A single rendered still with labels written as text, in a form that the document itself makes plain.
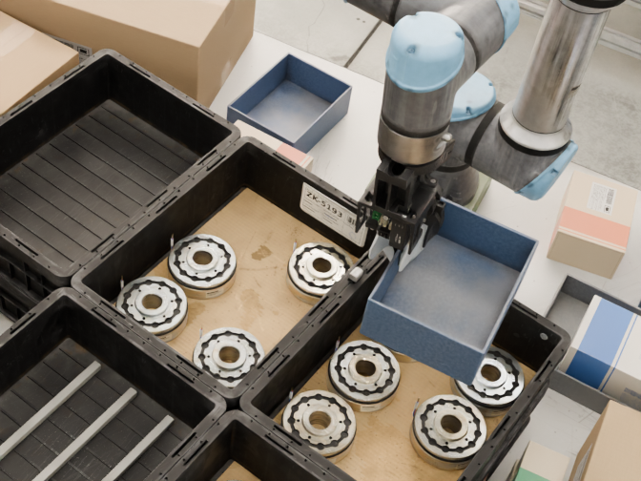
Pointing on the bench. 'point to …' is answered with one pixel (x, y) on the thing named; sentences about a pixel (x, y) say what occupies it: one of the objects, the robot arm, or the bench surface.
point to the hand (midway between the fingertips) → (400, 252)
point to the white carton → (608, 352)
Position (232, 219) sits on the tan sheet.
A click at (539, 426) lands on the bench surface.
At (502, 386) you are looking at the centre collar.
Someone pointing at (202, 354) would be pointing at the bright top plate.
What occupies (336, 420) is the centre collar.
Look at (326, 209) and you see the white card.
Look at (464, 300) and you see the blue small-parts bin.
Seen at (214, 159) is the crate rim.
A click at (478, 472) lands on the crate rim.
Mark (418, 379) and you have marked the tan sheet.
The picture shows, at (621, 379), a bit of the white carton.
